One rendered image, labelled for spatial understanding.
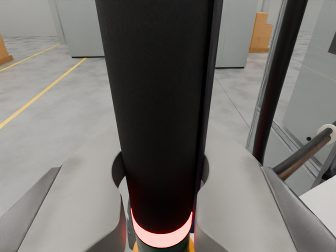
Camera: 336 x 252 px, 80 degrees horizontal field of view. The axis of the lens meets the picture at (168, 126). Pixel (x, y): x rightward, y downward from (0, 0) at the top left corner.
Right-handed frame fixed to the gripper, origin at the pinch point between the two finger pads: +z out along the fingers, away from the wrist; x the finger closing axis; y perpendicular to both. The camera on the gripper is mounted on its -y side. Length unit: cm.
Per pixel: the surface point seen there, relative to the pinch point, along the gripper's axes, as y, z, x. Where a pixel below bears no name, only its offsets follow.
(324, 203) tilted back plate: 34, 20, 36
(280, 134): 63, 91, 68
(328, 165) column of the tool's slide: 41, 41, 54
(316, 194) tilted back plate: 34, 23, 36
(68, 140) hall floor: 162, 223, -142
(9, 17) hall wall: 62, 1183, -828
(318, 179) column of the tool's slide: 49, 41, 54
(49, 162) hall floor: 162, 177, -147
